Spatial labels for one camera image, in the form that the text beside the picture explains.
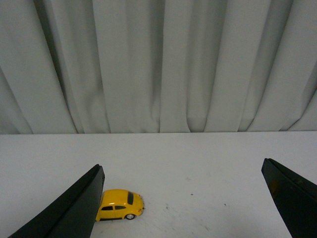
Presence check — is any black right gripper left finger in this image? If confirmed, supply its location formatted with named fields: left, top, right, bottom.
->
left=10, top=164, right=105, bottom=238

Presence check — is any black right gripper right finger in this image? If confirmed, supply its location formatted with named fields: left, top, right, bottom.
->
left=262, top=158, right=317, bottom=238

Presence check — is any yellow beetle toy car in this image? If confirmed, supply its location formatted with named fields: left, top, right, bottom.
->
left=96, top=189, right=144, bottom=222

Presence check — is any grey pleated curtain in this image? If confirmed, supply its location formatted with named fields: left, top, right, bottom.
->
left=0, top=0, right=317, bottom=134

